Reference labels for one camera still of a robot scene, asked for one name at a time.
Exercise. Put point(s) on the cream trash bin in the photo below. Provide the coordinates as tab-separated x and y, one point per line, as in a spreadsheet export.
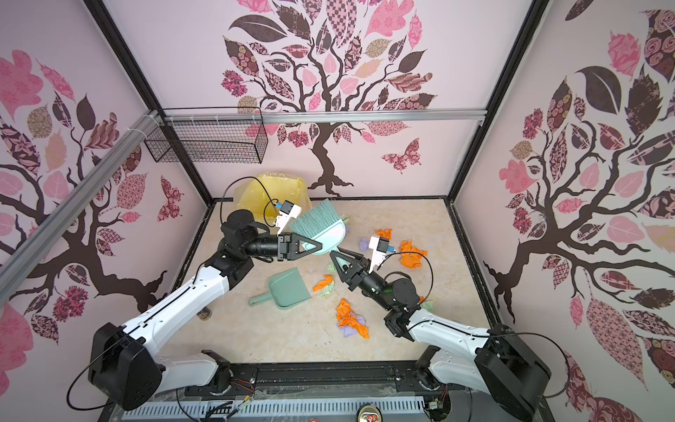
263	203

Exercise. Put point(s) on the metal can top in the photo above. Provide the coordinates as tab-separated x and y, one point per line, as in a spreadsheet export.
369	413

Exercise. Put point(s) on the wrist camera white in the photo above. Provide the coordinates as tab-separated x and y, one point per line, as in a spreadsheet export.
380	246
286	212

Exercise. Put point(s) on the small brown jar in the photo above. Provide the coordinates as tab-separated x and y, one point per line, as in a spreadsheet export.
205	314

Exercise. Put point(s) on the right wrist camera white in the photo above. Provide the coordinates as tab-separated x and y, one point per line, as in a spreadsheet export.
380	246

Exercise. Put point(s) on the orange purple paper pile front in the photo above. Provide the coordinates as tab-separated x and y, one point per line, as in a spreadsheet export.
350	323

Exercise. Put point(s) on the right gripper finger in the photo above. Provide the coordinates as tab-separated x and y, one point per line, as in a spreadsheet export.
354	262
336	257

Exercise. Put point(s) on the aluminium rail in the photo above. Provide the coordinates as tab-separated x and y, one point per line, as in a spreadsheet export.
452	114
18	267

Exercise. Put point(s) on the orange green paper scrap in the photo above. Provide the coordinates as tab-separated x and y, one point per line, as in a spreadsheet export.
325	287

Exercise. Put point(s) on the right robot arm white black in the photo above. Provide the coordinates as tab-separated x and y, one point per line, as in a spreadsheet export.
494	361

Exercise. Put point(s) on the green hand brush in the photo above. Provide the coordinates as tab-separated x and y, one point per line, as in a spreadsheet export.
321	224

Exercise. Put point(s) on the white slotted cable duct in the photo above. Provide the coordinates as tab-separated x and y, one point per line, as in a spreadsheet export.
276	410

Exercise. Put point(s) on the aluminium rail back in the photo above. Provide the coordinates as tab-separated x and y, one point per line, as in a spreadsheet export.
452	114

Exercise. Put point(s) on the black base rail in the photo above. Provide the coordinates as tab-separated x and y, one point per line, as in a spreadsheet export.
400	378

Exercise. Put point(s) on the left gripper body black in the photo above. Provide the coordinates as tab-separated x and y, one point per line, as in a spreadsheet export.
271	245

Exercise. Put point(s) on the yellow bin liner bag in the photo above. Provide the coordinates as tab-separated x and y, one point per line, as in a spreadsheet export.
258	195

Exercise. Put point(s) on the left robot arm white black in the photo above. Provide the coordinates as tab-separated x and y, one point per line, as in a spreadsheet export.
126	363

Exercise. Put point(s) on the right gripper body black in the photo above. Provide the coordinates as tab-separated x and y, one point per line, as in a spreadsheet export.
374	288

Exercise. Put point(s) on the aluminium rail left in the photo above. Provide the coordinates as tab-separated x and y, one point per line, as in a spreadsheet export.
18	267

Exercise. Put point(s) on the green plastic dustpan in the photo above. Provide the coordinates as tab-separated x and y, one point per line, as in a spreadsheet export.
286	290

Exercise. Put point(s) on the black wire basket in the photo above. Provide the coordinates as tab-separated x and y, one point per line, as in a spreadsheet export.
218	135

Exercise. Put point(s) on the large orange paper scrap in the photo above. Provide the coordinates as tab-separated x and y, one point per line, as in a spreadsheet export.
410	256

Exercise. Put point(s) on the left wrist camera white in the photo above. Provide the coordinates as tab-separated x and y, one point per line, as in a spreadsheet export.
286	212

